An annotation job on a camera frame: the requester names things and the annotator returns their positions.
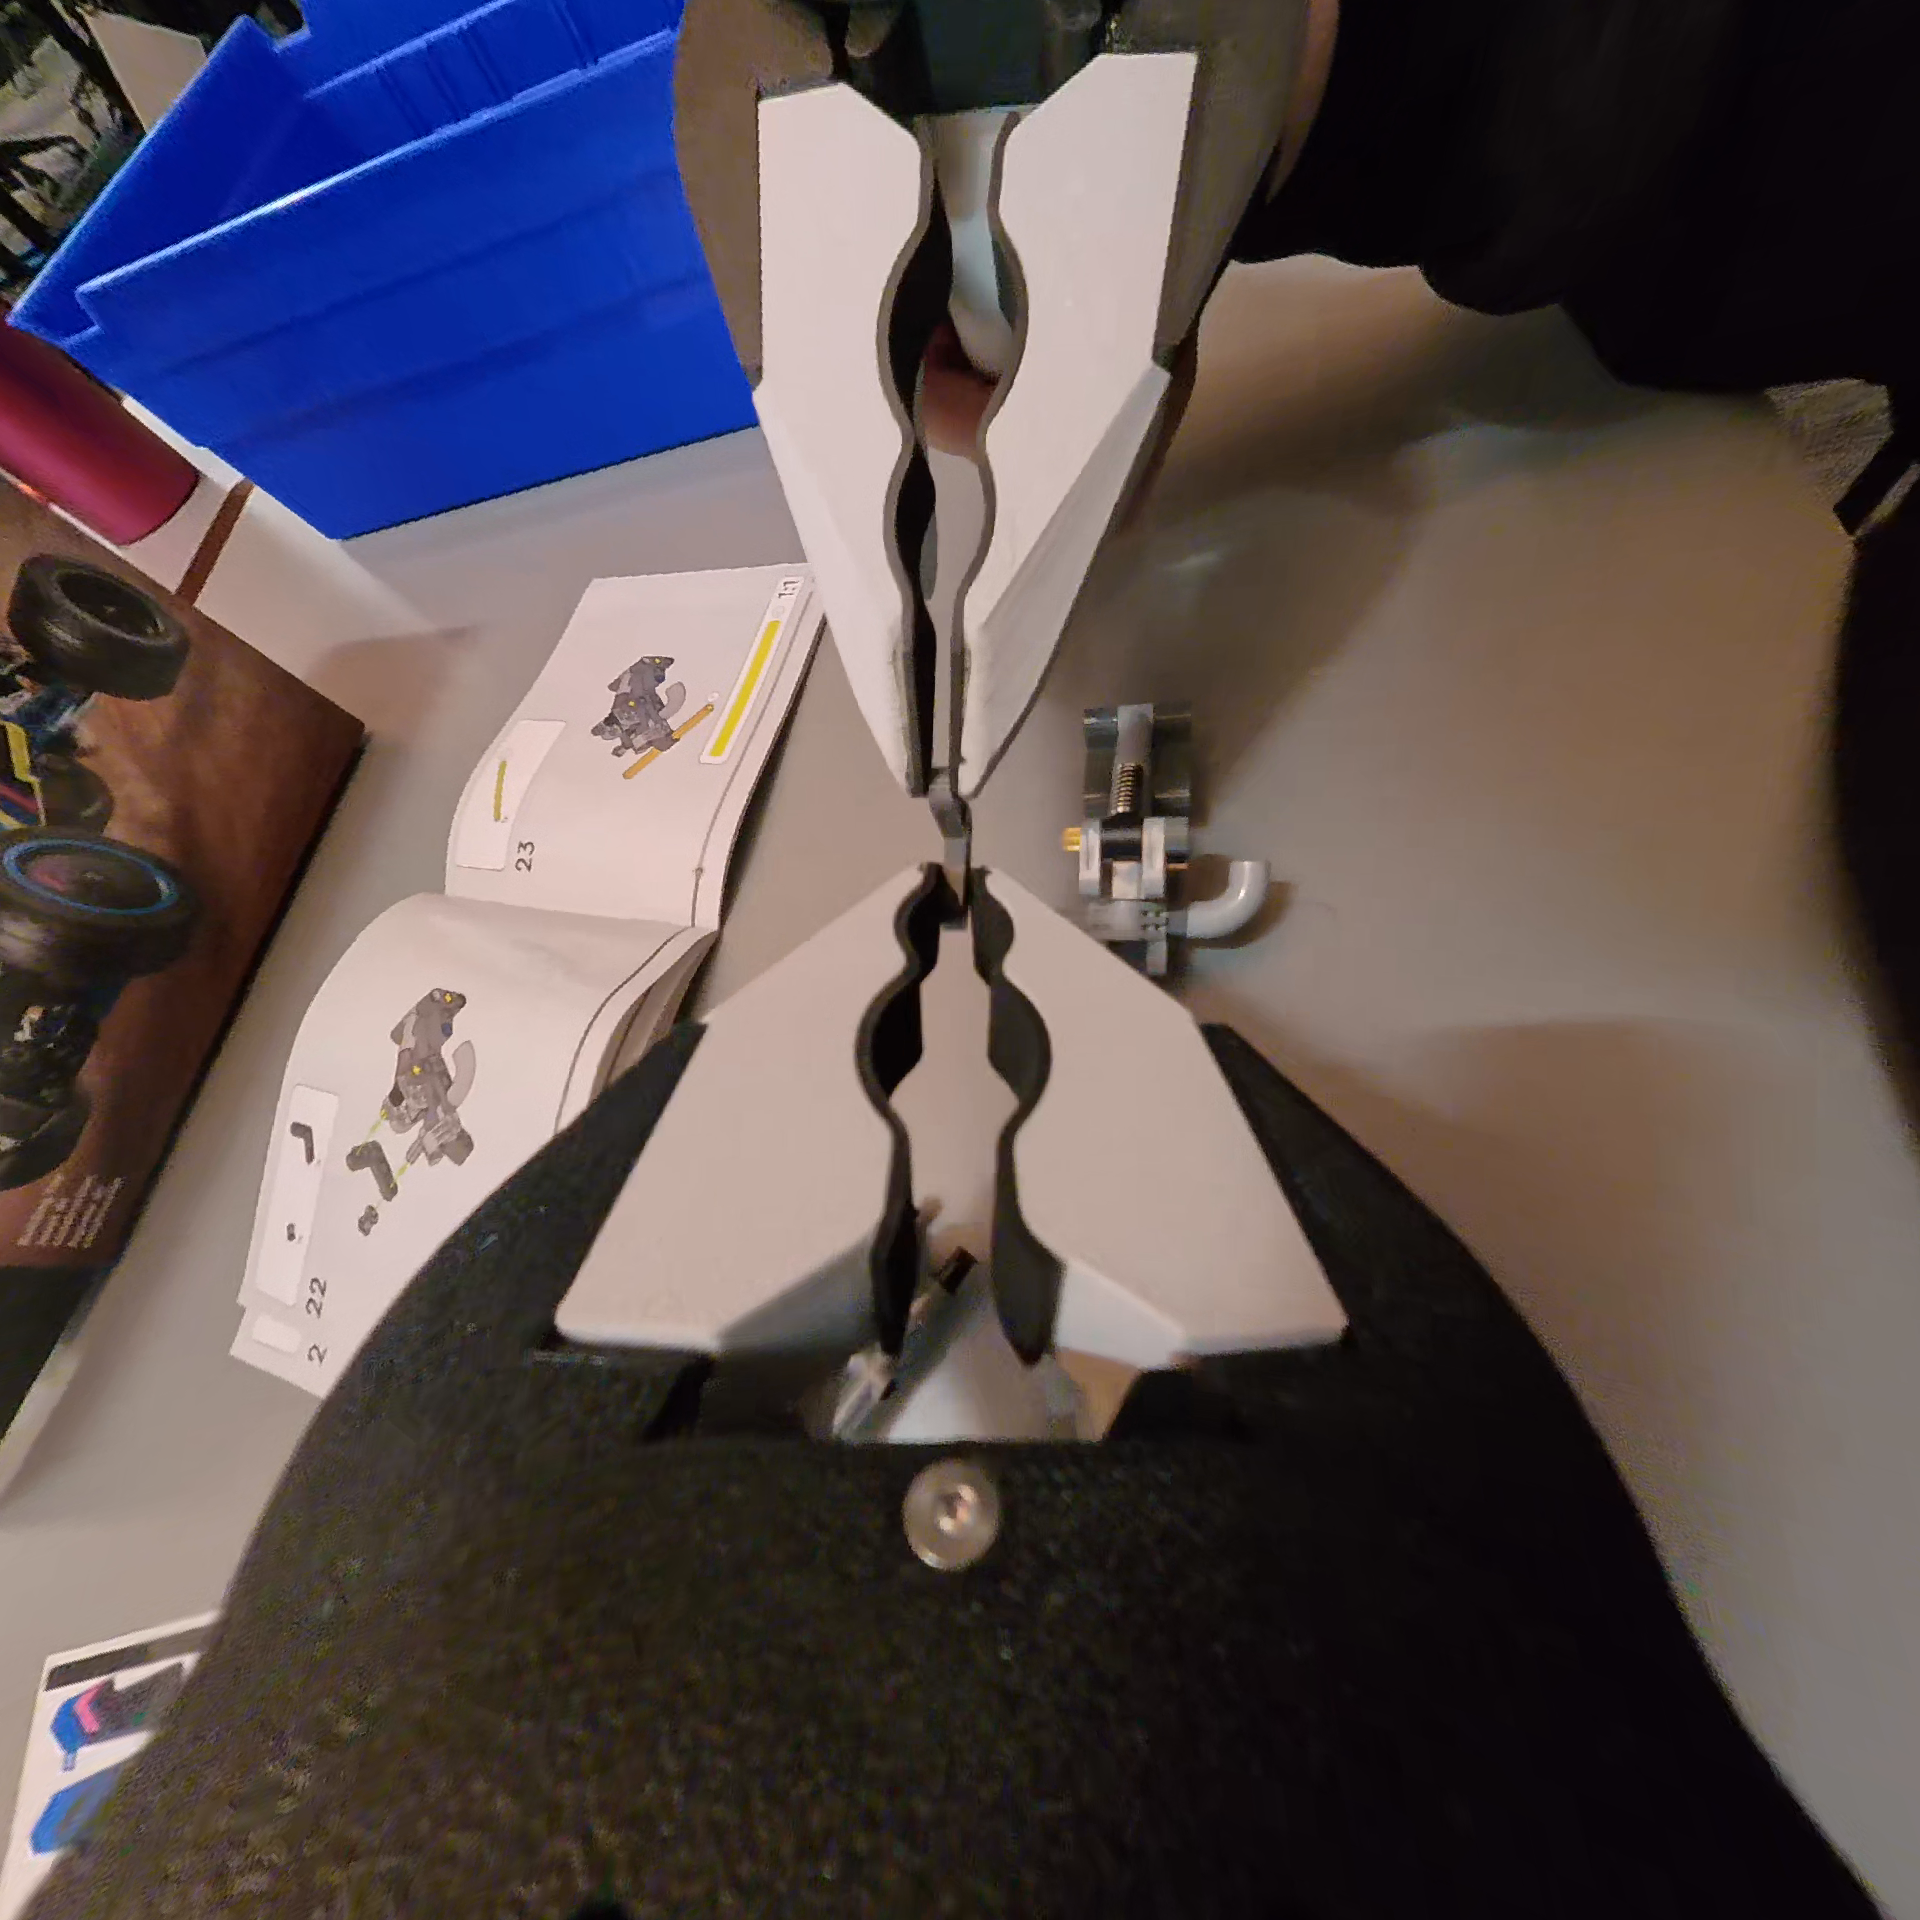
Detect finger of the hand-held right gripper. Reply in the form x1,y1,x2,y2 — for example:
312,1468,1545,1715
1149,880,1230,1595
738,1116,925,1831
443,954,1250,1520
753,80,953,800
953,49,1205,794

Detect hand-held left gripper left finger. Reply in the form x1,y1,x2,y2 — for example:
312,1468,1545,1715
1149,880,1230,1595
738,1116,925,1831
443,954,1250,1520
554,864,962,1365

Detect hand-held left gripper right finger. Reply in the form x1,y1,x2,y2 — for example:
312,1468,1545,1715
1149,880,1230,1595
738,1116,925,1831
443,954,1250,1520
966,867,1352,1370

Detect grey lego suspension assembly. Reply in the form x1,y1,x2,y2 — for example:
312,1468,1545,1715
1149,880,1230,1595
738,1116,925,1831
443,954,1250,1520
1069,699,1279,981

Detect dark grey lego connector piece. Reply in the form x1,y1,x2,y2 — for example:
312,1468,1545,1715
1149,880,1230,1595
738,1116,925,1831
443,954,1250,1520
923,769,981,909

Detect person's right forearm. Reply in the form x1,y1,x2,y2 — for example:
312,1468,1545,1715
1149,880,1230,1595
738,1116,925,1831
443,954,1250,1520
1227,0,1920,396

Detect lego instruction booklet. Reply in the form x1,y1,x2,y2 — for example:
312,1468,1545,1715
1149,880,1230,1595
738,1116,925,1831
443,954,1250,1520
229,567,829,1401

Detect lego set box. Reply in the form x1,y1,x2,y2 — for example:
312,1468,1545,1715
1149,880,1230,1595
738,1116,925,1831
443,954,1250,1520
0,477,366,1442

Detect lego sticker sheet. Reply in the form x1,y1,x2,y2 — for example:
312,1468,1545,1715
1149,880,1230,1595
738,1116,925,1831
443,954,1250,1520
29,1609,223,1865

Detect person's right hand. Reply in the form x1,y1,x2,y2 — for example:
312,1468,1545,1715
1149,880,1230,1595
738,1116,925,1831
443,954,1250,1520
921,319,999,449

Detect blue plastic storage bin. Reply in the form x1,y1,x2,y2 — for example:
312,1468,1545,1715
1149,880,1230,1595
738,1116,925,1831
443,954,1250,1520
74,136,760,538
7,18,706,339
277,0,695,109

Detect maroon bottle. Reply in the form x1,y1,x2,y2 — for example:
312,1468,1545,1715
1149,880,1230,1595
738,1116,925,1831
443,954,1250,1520
0,328,201,544

